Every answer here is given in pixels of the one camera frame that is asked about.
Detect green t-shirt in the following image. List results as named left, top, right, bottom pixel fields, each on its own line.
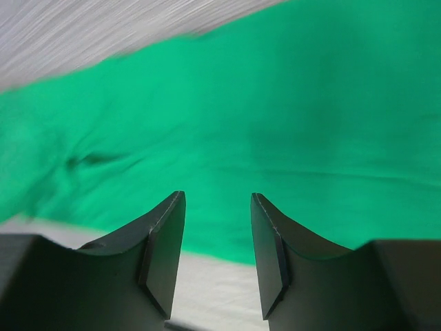
left=1, top=1, right=440, bottom=263

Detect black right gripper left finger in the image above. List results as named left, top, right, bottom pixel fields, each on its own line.
left=79, top=191, right=185, bottom=330

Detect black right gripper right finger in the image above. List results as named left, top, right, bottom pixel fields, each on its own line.
left=251, top=193, right=365, bottom=330

